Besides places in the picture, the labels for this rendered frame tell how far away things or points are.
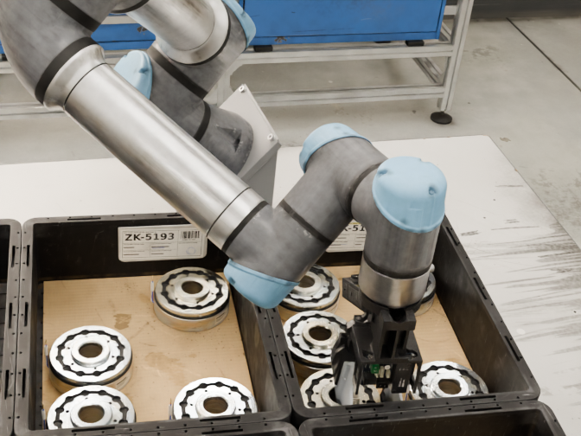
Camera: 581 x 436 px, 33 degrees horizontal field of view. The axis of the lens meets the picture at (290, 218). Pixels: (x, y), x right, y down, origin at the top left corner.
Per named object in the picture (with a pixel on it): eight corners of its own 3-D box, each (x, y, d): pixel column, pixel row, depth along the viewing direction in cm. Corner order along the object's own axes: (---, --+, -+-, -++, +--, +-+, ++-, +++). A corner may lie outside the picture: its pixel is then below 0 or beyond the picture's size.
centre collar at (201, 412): (192, 394, 119) (192, 391, 118) (232, 391, 120) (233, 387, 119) (198, 425, 115) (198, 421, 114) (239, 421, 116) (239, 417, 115)
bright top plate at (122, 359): (54, 328, 126) (54, 324, 126) (132, 329, 128) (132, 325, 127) (45, 385, 118) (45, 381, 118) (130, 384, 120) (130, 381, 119)
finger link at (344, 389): (328, 439, 117) (351, 386, 112) (321, 403, 122) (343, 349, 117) (352, 442, 118) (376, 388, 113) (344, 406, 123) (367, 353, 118)
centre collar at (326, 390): (317, 384, 122) (318, 380, 122) (356, 383, 123) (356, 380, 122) (323, 413, 118) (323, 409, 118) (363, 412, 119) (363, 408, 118)
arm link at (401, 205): (416, 142, 104) (468, 182, 99) (400, 225, 111) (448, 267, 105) (356, 158, 101) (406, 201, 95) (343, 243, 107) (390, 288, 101)
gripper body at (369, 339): (351, 399, 111) (366, 319, 104) (340, 347, 118) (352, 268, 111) (417, 397, 112) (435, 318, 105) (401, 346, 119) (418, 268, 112)
